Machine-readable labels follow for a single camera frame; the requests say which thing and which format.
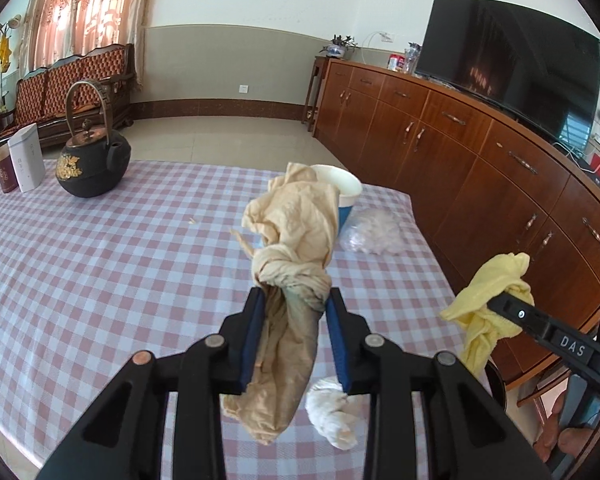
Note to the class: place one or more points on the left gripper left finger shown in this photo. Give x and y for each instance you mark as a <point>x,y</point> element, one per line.
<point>121,434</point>

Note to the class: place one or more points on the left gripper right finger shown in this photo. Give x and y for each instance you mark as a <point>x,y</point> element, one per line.
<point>468,435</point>

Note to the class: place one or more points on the white tissue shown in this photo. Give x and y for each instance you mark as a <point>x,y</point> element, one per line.
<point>334,414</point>

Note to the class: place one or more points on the beige cloth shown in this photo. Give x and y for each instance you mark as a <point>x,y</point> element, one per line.
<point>297,220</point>

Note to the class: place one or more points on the blue patterned paper cup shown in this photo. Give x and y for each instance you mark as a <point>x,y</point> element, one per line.
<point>349,187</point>

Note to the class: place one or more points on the black trash bin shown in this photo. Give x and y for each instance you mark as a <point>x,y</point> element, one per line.
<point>496,384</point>

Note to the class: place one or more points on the person's right hand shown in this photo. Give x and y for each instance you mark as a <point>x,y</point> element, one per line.
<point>569,440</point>

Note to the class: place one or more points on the pink checkered tablecloth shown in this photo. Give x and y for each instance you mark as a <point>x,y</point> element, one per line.
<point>86,283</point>

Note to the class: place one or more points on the wooden sideboard cabinet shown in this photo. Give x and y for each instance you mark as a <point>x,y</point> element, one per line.
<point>480,183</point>

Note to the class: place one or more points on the clear crumpled plastic bag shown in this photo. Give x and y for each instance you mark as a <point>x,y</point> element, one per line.
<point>379,232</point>

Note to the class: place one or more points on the black cast iron teapot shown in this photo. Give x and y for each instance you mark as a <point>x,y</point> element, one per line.
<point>95,158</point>

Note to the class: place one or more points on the black flat screen television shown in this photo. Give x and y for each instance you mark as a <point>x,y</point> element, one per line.
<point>534,66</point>

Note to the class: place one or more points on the dark red tea canister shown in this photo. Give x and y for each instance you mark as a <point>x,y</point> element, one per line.
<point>8,179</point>

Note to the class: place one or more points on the white tea box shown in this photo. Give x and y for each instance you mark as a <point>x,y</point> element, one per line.
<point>27,159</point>

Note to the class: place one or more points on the wooden sofa bench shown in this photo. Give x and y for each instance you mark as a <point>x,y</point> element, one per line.
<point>41,94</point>

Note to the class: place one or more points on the red white can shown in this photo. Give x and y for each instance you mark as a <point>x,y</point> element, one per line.
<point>396,62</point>

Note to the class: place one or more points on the clear glass bottle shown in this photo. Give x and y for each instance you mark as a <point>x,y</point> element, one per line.
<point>411,55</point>

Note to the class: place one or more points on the potted plant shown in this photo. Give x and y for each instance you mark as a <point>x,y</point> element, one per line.
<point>341,47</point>

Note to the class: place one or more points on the pink patterned curtain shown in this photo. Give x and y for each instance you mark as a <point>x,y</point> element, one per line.
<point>55,29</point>

